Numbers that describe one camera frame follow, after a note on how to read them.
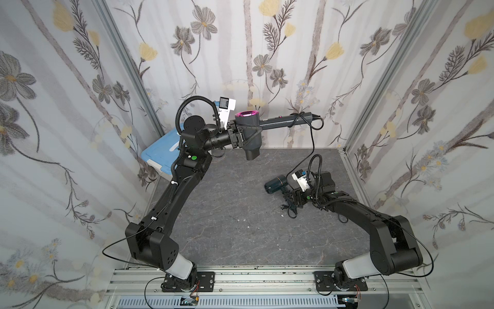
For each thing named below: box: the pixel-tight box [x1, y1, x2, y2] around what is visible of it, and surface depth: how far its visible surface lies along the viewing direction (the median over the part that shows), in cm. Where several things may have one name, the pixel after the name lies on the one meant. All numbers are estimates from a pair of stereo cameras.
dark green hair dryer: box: [264, 175, 298, 215], surface depth 100 cm
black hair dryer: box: [234, 110, 314, 161], surface depth 58 cm
